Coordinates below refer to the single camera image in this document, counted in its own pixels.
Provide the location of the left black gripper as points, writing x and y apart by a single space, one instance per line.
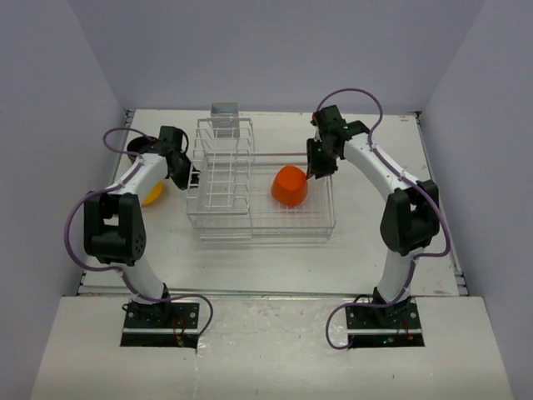
183 183

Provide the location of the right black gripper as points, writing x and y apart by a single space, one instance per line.
317 168

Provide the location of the yellow bowl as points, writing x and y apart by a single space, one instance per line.
154 194

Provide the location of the black bowl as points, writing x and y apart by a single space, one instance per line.
139 145

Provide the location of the orange cup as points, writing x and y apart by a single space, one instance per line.
290 186

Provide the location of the white wire dish rack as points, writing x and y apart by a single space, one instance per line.
229 190

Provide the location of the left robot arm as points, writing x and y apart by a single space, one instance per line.
113 228

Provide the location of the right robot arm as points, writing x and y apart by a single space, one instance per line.
409 220

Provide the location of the grey metal block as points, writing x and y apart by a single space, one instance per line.
224 110

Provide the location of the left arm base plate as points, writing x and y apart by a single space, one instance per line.
169 325

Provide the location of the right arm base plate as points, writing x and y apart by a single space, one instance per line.
398 326

